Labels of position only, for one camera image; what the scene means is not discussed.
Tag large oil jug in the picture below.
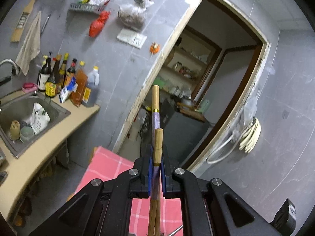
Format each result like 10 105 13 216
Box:
82 66 99 108

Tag red cap sauce bottle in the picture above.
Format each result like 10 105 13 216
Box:
64 58 77 87

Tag orange wall hook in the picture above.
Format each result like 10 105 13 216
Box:
149 42 160 55

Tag grey wall shelf rack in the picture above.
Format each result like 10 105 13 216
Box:
69 3 105 14

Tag cream rubber gloves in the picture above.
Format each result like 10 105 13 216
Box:
239 117 262 153

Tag beige hanging towel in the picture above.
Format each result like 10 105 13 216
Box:
16 11 42 76

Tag clear bag of dried goods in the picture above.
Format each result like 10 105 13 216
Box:
118 0 154 31

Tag green box on shelf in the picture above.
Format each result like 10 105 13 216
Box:
153 77 166 89

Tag pink sponge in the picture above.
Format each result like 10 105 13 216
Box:
22 83 38 93

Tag grey cabinet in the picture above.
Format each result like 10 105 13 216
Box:
160 99 211 165

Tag red plastic bag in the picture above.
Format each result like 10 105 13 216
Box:
89 11 110 38

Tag yellow label sauce bottle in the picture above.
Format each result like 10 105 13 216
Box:
45 54 62 98

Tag white wall switch socket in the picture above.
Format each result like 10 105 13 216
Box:
117 28 147 49

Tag blue white packet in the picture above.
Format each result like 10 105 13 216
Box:
59 77 77 103

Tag pink checked tablecloth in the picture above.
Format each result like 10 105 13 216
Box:
66 145 184 236

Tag wooden grater board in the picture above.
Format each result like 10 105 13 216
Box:
10 0 36 43

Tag white hose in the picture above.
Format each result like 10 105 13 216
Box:
206 129 245 165

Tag stainless steel sink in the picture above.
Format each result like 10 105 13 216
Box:
1 91 71 159

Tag white plastic jug on floor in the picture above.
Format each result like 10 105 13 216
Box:
129 108 147 142

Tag chrome faucet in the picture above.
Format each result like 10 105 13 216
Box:
0 59 20 76

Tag dark soy sauce bottle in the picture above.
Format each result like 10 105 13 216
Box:
37 52 52 92

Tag wooden shelf unit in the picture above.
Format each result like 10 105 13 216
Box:
157 26 222 102

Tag wooden chopstick purple band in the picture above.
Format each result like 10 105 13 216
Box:
148 85 160 235

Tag white jug in sink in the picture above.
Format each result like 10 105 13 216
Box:
30 102 50 135

